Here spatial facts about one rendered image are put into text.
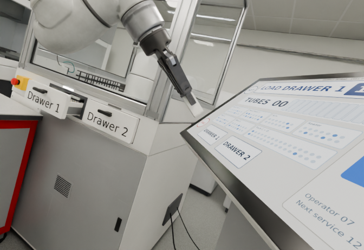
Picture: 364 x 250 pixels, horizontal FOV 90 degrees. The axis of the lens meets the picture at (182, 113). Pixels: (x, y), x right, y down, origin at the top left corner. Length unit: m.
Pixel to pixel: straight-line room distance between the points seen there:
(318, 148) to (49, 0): 0.54
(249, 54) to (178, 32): 3.29
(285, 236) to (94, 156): 0.85
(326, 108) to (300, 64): 3.56
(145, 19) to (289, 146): 0.37
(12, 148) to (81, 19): 0.86
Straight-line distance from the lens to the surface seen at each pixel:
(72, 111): 0.98
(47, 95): 1.03
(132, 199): 0.86
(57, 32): 0.52
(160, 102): 0.74
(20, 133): 1.20
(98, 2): 0.49
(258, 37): 4.12
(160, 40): 0.45
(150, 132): 0.76
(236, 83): 3.87
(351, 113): 0.33
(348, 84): 0.41
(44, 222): 1.31
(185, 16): 0.80
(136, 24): 0.46
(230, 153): 0.33
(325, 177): 0.25
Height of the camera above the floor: 1.06
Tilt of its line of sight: 4 degrees down
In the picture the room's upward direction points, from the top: 18 degrees clockwise
